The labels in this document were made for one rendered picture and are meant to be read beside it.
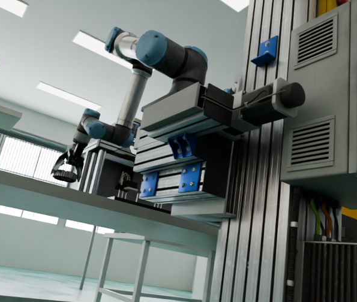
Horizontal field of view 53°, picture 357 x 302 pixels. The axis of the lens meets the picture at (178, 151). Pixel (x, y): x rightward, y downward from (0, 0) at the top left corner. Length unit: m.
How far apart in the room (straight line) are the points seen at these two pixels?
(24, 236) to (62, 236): 0.79
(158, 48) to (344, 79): 0.58
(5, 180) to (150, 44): 0.74
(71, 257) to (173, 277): 2.77
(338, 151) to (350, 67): 0.21
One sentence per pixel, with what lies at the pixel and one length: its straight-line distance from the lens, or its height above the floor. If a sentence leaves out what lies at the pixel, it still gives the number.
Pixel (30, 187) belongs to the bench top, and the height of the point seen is 0.71.
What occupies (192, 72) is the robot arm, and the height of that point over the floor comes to 1.16.
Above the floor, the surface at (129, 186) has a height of 0.89.
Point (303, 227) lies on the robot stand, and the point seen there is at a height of 0.66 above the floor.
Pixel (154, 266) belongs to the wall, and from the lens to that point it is 9.50.
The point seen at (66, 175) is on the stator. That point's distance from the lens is 1.74.
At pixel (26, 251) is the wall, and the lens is 8.33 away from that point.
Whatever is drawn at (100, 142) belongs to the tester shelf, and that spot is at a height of 1.09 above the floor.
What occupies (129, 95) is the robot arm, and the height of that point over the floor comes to 1.20.
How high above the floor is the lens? 0.51
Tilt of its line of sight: 18 degrees up
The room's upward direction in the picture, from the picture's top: 10 degrees clockwise
